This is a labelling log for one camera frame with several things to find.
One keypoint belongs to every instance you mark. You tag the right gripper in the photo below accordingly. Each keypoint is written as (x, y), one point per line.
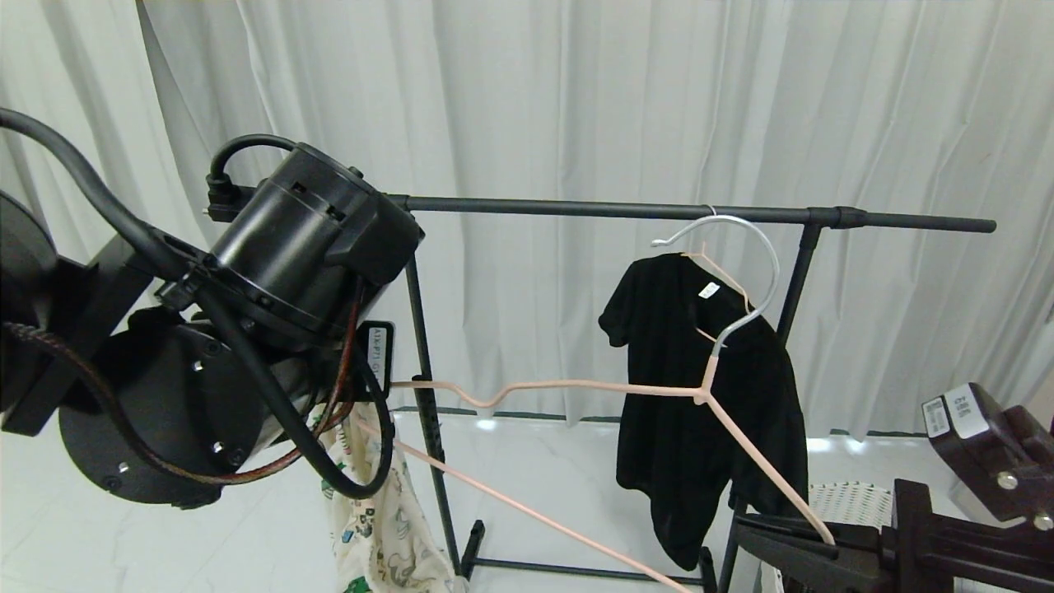
(910, 543)

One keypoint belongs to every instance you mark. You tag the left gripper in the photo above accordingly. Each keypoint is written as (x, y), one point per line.
(375, 362)

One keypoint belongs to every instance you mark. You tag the cream printed garment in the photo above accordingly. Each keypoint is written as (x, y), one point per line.
(387, 527)

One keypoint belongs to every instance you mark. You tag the black garment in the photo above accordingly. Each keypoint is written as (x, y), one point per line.
(683, 428)

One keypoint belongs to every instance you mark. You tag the pink clothes hanger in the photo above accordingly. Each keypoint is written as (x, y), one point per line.
(704, 394)
(729, 276)

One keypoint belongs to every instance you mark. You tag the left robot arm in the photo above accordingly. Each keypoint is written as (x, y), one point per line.
(272, 247)

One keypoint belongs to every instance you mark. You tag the white laundry basket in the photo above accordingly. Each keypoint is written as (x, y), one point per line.
(848, 502)

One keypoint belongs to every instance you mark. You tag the black clothes rack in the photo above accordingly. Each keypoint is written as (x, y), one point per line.
(576, 206)

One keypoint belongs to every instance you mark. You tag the white curtain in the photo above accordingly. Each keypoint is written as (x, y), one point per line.
(576, 99)
(49, 49)

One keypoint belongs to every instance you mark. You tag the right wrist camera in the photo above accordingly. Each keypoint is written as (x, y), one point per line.
(1005, 445)

